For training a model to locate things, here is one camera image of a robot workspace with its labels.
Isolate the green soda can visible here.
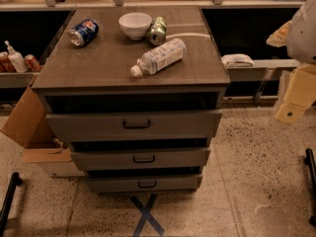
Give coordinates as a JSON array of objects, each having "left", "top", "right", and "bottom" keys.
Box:
[{"left": 147, "top": 16, "right": 167, "bottom": 45}]

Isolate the white pump bottle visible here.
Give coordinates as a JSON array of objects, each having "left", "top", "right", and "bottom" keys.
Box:
[{"left": 5, "top": 40, "right": 28, "bottom": 73}]

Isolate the grey drawer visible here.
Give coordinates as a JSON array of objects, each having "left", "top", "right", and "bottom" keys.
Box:
[
  {"left": 46, "top": 110, "right": 222, "bottom": 142},
  {"left": 87, "top": 174, "right": 202, "bottom": 194},
  {"left": 70, "top": 147, "right": 210, "bottom": 171}
]

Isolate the grey drawer cabinet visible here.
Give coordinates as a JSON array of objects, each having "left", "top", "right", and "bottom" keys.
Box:
[{"left": 33, "top": 6, "right": 230, "bottom": 181}]

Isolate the red soda can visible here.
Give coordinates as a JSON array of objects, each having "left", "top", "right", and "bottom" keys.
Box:
[{"left": 25, "top": 54, "right": 41, "bottom": 72}]

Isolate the grey bottom drawer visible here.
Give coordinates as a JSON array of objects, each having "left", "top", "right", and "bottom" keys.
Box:
[{"left": 87, "top": 174, "right": 202, "bottom": 194}]

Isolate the black left base leg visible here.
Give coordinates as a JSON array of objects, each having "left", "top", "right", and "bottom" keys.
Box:
[{"left": 0, "top": 172, "right": 23, "bottom": 237}]

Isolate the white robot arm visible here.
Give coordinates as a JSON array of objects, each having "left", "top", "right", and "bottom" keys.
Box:
[{"left": 267, "top": 0, "right": 316, "bottom": 125}]

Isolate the white bowl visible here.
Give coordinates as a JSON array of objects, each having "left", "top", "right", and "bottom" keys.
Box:
[{"left": 118, "top": 13, "right": 152, "bottom": 40}]

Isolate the clear plastic water bottle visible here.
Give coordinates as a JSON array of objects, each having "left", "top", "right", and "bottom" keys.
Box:
[{"left": 130, "top": 39, "right": 187, "bottom": 77}]

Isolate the grey top drawer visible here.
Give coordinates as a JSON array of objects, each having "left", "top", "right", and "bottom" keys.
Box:
[{"left": 46, "top": 110, "right": 222, "bottom": 142}]

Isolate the cardboard box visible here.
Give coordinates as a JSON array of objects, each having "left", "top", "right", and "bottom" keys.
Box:
[{"left": 1, "top": 88, "right": 84, "bottom": 178}]

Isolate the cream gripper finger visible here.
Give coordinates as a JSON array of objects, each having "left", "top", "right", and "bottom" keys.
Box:
[
  {"left": 267, "top": 21, "right": 291, "bottom": 47},
  {"left": 274, "top": 64, "right": 316, "bottom": 125}
]

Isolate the red can at edge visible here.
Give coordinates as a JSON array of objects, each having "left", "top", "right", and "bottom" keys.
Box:
[{"left": 0, "top": 51, "right": 15, "bottom": 72}]

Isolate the black right base leg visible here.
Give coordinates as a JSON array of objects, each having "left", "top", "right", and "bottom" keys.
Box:
[{"left": 304, "top": 148, "right": 316, "bottom": 226}]

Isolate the white folded cloth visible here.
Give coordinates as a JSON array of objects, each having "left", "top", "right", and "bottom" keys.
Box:
[{"left": 221, "top": 53, "right": 254, "bottom": 67}]

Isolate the black base leg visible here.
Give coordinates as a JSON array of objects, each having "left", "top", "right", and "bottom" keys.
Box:
[
  {"left": 0, "top": 172, "right": 23, "bottom": 237},
  {"left": 304, "top": 148, "right": 316, "bottom": 226}
]

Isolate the blue pepsi can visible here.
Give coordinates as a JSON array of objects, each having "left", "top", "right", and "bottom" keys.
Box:
[{"left": 68, "top": 19, "right": 99, "bottom": 46}]

